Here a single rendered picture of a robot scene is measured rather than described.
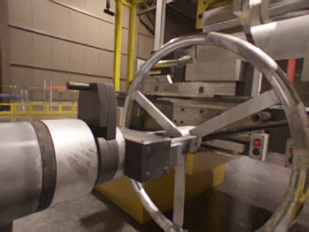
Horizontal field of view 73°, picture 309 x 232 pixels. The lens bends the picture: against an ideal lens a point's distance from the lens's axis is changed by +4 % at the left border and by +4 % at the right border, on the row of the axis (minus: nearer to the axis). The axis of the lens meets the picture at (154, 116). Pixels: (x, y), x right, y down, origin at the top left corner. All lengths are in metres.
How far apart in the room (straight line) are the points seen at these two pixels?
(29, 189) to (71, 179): 0.03
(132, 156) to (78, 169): 0.06
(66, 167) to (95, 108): 0.07
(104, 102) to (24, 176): 0.10
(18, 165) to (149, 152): 0.12
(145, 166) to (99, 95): 0.10
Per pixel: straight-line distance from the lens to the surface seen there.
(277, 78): 0.31
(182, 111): 1.72
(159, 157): 0.26
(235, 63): 1.46
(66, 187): 0.22
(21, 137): 0.21
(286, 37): 1.52
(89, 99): 0.26
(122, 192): 1.82
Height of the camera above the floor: 0.94
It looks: 5 degrees down
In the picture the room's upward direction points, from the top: 3 degrees clockwise
